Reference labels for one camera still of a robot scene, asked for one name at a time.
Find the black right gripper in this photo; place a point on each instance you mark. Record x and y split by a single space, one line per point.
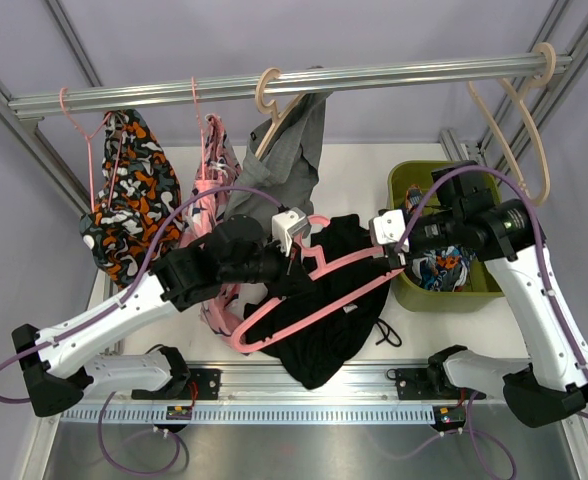
395 262

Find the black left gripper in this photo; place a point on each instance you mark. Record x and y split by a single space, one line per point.
295 279

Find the blue orange skull shorts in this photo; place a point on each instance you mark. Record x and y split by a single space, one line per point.
441 270

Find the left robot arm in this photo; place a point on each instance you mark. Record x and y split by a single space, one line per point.
65 363

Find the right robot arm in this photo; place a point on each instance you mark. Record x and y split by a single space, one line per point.
458 210

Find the grey shorts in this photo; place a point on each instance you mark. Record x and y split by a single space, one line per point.
289 170

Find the pink patterned shorts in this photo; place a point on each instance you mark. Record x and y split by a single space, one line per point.
218 168

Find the beige wooden hanger with grey shorts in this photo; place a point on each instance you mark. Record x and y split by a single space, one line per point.
271 108

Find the orange black camouflage shorts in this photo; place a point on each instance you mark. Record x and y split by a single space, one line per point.
140 190

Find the thin pink hanger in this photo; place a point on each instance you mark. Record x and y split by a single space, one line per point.
87 137
198 125

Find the thin pink left hanger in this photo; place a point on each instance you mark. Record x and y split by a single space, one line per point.
87 137

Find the olive green plastic basket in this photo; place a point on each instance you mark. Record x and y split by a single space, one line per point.
480 288

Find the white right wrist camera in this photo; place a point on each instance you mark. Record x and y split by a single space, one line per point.
387 227

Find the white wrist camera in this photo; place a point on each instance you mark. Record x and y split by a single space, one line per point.
285 226
387 227

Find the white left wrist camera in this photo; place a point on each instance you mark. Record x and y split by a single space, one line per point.
285 226

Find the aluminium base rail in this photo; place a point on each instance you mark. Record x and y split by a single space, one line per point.
356 381

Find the slotted cable duct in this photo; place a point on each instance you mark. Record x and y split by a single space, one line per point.
253 414

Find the aluminium hanging rail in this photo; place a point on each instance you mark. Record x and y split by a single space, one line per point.
33 106

